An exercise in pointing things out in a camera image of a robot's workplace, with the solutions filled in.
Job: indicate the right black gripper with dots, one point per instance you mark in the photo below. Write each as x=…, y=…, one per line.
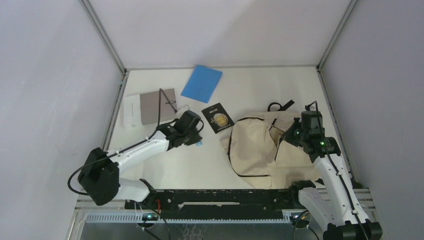
x=287, y=136

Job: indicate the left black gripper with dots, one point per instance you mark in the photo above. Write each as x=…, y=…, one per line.
x=196, y=138

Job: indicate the black booklet with gold emblem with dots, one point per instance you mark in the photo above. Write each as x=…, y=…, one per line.
x=218, y=118

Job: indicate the beige canvas student bag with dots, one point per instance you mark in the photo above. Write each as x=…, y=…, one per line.
x=259, y=154

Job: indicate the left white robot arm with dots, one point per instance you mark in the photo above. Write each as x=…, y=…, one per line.
x=100, y=178

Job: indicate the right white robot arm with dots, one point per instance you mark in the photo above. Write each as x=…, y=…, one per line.
x=343, y=218

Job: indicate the grey and white book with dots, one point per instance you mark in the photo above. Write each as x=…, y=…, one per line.
x=149, y=108

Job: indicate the blue notebook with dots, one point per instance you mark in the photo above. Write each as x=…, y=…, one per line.
x=201, y=83

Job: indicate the black mounting rail base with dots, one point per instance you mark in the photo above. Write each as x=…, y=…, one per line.
x=220, y=204

